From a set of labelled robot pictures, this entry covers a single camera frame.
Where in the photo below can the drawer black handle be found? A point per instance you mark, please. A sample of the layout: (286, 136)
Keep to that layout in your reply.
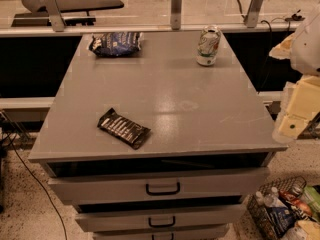
(162, 190)
(163, 236)
(161, 222)

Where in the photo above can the blue chip bag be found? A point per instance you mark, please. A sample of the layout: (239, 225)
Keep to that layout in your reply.
(115, 44)

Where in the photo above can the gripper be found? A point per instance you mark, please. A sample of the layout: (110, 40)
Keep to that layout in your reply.
(308, 50)

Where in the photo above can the top drawer black handle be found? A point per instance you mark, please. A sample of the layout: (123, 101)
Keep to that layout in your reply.
(162, 190)

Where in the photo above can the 7up soda can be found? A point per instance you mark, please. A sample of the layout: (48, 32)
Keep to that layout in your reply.
(208, 45)

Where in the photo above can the blue snack bag in basket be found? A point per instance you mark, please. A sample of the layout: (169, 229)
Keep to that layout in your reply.
(281, 218)

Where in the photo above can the right metal bracket post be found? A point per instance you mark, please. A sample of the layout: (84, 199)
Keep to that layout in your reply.
(251, 19)

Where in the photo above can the metal bracket post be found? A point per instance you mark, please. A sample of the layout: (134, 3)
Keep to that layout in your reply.
(55, 17)
(175, 16)
(251, 19)

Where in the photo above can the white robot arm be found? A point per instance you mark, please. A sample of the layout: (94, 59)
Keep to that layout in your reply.
(302, 48)

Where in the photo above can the middle metal bracket post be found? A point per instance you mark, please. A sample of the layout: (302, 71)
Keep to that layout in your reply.
(175, 16)

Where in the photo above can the black snack bar wrapper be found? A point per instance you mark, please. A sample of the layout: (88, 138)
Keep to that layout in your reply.
(124, 129)

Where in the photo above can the green packet in basket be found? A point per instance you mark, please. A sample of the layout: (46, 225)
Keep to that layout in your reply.
(312, 198)

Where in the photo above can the grey drawer cabinet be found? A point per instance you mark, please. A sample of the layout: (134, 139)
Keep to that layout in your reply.
(209, 131)

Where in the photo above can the bottom drawer black handle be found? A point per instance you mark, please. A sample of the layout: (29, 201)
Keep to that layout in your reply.
(163, 236)

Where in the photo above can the red snack packet in basket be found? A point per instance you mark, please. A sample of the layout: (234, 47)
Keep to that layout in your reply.
(292, 199)

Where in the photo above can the clear plastic water bottle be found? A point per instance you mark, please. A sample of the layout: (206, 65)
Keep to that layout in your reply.
(270, 199)

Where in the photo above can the wire mesh basket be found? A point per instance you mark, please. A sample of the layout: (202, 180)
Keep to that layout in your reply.
(259, 213)

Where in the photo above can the middle drawer black handle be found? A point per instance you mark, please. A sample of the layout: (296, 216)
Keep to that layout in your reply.
(161, 222)

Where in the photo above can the left metal bracket post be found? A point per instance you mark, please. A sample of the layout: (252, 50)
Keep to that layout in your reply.
(55, 17)

